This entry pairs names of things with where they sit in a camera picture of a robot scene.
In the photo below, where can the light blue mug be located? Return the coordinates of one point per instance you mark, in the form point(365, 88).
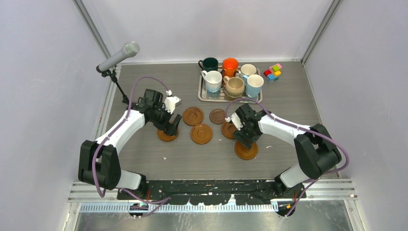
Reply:
point(253, 85)

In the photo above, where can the beige mug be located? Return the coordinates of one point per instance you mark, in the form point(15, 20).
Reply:
point(234, 86)

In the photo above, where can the colourful block puzzle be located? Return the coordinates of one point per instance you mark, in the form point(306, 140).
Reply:
point(273, 73)

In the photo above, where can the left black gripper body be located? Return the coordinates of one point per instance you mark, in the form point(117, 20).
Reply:
point(161, 117)

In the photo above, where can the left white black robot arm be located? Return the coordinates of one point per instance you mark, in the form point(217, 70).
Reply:
point(99, 163)

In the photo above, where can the dark green mug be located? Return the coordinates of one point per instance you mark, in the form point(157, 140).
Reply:
point(208, 64)

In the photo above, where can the white blue mug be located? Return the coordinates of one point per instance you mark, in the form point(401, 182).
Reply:
point(213, 80)

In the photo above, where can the cream white mug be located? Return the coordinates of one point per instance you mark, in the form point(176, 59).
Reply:
point(247, 70)

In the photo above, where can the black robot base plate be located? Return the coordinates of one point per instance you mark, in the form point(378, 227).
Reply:
point(211, 192)

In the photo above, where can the dark wooden coaster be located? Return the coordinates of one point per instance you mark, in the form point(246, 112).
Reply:
point(217, 116)

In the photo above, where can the orange brown coaster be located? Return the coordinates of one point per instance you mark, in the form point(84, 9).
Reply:
point(165, 138)
point(244, 153)

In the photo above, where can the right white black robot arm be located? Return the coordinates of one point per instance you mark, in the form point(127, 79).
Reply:
point(316, 154)

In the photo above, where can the orange mug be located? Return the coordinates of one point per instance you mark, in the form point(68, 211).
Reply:
point(229, 67)

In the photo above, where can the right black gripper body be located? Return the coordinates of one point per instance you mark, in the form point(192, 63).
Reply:
point(245, 132)

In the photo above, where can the orange brown coaster front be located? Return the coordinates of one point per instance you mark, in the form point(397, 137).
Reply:
point(244, 153)

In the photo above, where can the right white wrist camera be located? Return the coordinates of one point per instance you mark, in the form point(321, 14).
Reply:
point(235, 120)

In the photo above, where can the grey microphone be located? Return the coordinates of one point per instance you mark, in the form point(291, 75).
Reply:
point(129, 50)

